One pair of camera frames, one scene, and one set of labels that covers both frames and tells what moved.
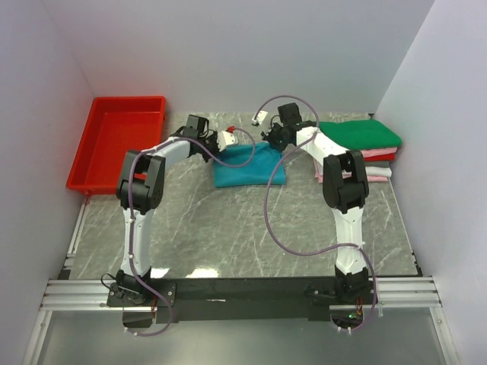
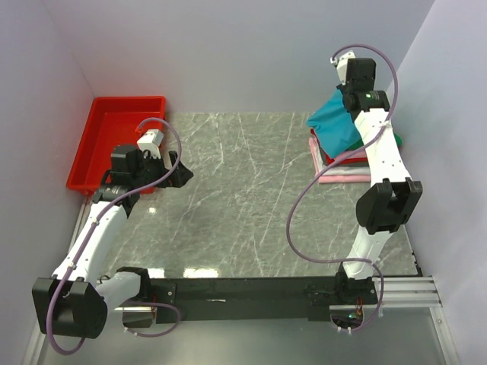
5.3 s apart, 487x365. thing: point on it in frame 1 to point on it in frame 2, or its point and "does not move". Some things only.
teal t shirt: x=256 y=173 to x=333 y=124
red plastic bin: x=115 y=125 does not move
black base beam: x=243 y=299 does not move
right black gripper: x=270 y=136 to x=340 y=87
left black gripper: x=212 y=144 to x=167 y=167
